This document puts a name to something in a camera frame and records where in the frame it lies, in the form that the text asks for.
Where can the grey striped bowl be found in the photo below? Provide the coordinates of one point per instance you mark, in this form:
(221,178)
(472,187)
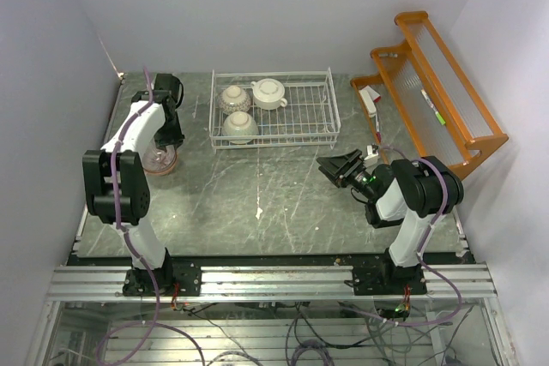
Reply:
(155,155)

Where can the pale green bowl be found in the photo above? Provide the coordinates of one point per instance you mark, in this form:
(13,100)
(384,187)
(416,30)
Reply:
(240,128)

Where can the red pen on table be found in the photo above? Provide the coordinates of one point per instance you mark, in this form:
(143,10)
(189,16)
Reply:
(378,128)

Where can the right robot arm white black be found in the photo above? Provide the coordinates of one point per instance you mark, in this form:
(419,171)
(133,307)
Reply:
(410,194)

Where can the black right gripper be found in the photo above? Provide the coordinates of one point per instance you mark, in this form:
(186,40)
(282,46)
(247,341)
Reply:
(332,164)

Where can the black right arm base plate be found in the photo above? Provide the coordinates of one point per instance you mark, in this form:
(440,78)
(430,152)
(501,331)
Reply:
(386,280)

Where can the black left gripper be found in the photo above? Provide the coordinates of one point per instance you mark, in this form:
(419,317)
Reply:
(175,138)

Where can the aluminium mounting rail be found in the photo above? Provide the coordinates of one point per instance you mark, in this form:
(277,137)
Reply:
(238,284)

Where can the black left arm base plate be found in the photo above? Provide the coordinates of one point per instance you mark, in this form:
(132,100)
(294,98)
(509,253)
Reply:
(176,276)

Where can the orange wooden shelf rack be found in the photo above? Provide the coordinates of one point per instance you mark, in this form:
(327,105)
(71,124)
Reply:
(423,60)

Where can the white red eraser block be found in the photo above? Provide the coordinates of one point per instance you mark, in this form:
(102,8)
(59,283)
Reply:
(369,97)

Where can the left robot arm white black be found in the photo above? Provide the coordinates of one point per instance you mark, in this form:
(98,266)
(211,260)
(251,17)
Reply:
(116,188)

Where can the white bowl red pattern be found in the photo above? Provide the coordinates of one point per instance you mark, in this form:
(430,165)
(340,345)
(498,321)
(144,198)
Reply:
(160,170)

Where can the cream two-handled soup bowl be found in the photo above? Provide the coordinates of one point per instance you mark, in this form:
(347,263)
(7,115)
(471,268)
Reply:
(269,94)

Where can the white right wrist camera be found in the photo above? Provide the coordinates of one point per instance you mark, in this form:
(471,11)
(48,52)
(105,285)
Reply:
(371,155)

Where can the white wire dish rack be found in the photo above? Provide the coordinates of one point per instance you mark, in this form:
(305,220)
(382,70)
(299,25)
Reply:
(311,117)

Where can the brown patterned bowl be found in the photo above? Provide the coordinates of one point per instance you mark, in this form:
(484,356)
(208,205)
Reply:
(233,99)

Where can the marker pen on shelf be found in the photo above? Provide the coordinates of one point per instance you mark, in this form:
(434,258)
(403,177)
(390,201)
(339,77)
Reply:
(433,107)

